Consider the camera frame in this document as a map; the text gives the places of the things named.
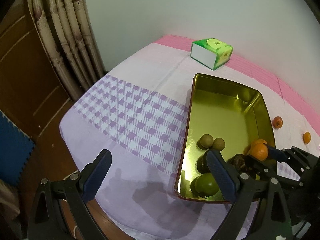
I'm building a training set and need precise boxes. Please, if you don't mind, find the orange mandarin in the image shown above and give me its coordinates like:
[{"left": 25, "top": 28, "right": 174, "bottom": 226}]
[
  {"left": 248, "top": 143, "right": 268, "bottom": 161},
  {"left": 250, "top": 139, "right": 267, "bottom": 148}
]

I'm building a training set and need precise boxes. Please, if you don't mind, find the maroon gold toffee tin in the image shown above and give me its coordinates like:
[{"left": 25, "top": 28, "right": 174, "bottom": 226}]
[{"left": 174, "top": 73, "right": 276, "bottom": 204}]

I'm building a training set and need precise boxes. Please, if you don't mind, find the green tomato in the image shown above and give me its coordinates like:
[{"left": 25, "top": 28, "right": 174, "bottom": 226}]
[{"left": 194, "top": 173, "right": 219, "bottom": 197}]

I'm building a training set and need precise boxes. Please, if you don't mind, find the dark brown passion fruit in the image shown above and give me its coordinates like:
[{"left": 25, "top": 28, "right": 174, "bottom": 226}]
[{"left": 228, "top": 154, "right": 247, "bottom": 173}]

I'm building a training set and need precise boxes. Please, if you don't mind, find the small round orange kumquat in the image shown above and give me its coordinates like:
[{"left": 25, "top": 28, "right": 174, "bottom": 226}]
[{"left": 303, "top": 132, "right": 311, "bottom": 144}]

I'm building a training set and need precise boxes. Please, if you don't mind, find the large dark passion fruit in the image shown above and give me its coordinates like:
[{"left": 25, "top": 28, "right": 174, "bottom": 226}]
[{"left": 196, "top": 152, "right": 210, "bottom": 174}]

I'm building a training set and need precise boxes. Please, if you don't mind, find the green tissue pack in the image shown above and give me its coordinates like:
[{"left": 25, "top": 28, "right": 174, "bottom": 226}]
[{"left": 190, "top": 38, "right": 233, "bottom": 70}]

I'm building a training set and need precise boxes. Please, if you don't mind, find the red cherry tomato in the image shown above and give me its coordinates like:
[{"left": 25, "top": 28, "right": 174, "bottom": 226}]
[{"left": 272, "top": 116, "right": 283, "bottom": 129}]

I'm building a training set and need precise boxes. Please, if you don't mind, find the beige patterned curtain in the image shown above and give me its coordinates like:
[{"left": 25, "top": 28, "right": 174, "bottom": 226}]
[{"left": 27, "top": 0, "right": 105, "bottom": 101}]

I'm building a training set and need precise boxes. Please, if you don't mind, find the brown wooden door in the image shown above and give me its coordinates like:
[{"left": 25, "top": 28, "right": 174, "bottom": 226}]
[{"left": 0, "top": 0, "right": 83, "bottom": 240}]

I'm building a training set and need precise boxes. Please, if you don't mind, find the blue foam mat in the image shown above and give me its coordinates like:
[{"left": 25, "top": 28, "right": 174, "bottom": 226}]
[{"left": 0, "top": 112, "right": 35, "bottom": 185}]

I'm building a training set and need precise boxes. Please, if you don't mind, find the pink purple checkered tablecloth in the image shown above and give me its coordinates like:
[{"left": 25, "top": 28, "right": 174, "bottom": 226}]
[{"left": 60, "top": 35, "right": 319, "bottom": 239}]

